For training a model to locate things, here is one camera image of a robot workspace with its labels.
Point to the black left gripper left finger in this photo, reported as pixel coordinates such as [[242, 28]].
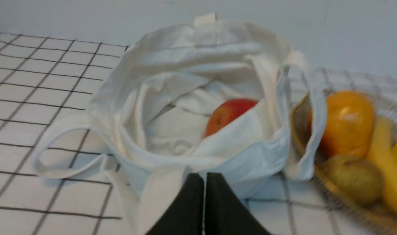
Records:
[[184, 216]]

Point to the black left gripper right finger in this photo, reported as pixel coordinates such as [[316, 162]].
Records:
[[224, 212]]

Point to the red apple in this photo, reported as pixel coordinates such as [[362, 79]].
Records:
[[226, 113]]

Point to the white cloth tote bag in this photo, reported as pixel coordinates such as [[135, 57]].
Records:
[[153, 108]]

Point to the brown kiwi fruit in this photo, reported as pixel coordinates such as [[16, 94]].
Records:
[[357, 178]]

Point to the orange fruit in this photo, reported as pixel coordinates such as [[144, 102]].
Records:
[[350, 124]]

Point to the yellow banana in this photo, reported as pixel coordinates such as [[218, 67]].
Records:
[[380, 154]]

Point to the white grid tablecloth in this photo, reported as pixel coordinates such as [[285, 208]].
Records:
[[44, 79]]

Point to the gold wire fruit basket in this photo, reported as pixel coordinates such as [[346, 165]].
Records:
[[377, 218]]

